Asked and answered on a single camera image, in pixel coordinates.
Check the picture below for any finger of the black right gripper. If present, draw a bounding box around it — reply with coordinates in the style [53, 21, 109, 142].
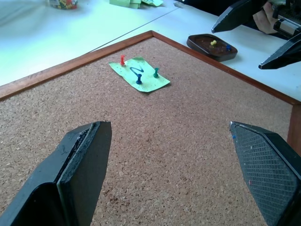
[258, 32, 301, 70]
[211, 0, 268, 34]

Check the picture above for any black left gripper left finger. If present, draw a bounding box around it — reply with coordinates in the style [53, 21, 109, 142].
[0, 121, 112, 226]

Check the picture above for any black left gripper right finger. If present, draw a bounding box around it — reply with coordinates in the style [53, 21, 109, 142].
[229, 121, 301, 226]

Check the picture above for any loose green paper note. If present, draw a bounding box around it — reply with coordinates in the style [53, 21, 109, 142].
[140, 0, 164, 7]

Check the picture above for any wood-framed cork board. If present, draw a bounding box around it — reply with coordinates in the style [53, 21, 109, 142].
[0, 30, 301, 226]

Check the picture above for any green note pad stack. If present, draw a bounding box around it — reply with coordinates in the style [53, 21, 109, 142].
[109, 0, 142, 10]

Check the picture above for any container of coloured pins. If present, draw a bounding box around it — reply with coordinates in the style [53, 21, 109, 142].
[46, 0, 78, 10]

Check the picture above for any person's bare hand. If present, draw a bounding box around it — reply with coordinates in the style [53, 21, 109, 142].
[253, 2, 278, 34]

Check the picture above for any dark brown tray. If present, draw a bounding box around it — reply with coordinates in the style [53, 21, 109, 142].
[186, 33, 238, 63]

